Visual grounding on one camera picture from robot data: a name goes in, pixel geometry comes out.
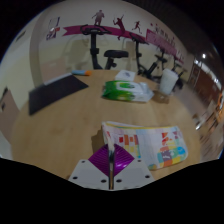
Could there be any white paper cup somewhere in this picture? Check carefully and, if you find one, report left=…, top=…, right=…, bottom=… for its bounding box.
left=158, top=68, right=180, bottom=96

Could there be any brown wooden cabinet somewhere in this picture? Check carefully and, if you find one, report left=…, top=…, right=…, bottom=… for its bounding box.
left=191, top=64, right=223, bottom=108

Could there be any round wooden coaster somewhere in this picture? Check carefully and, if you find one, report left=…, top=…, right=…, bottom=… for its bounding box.
left=151, top=89, right=172, bottom=104

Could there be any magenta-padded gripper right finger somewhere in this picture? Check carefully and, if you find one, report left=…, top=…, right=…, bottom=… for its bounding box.
left=113, top=143, right=156, bottom=191

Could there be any group of wooden chairs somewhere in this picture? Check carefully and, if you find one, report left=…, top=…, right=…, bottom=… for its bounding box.
left=193, top=99, right=224, bottom=149

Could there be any grey wall sign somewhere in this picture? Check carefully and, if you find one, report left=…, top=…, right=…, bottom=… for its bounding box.
left=14, top=29, right=28, bottom=43

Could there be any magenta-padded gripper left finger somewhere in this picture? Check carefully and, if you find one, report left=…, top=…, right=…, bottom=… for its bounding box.
left=68, top=143, right=113, bottom=191

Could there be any green white wet wipes pack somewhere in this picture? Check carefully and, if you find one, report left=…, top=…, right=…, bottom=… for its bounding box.
left=101, top=79, right=155, bottom=103

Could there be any black tablet case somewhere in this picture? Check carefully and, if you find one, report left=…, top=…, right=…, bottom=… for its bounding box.
left=28, top=73, right=90, bottom=116

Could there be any blue orange marker pen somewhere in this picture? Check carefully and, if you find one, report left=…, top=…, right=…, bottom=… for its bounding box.
left=70, top=69, right=93, bottom=77

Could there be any white blue wall poster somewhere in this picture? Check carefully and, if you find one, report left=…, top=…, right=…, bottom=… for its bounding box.
left=49, top=17, right=61, bottom=31

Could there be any black exercise bike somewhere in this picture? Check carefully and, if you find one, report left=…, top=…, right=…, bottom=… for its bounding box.
left=151, top=46, right=172, bottom=82
left=129, top=32, right=158, bottom=79
left=79, top=24, right=129, bottom=71
left=171, top=56, right=187, bottom=90

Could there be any purple red wall poster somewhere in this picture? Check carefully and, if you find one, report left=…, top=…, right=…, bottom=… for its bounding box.
left=46, top=28, right=61, bottom=41

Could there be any small white tissue box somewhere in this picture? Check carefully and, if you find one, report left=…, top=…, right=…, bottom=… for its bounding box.
left=114, top=69, right=137, bottom=83

